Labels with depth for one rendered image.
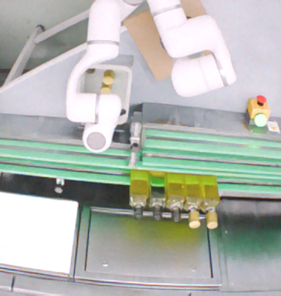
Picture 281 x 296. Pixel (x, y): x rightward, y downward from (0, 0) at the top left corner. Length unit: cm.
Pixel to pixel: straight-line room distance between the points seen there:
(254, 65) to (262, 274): 72
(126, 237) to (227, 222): 39
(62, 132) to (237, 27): 70
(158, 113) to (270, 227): 61
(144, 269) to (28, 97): 73
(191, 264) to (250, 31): 79
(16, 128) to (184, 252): 73
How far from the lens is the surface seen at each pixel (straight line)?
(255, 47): 147
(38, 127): 156
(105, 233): 145
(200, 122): 149
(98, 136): 111
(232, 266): 148
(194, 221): 134
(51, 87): 154
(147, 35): 138
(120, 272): 136
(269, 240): 161
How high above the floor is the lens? 203
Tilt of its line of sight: 50 degrees down
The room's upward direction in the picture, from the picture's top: 179 degrees counter-clockwise
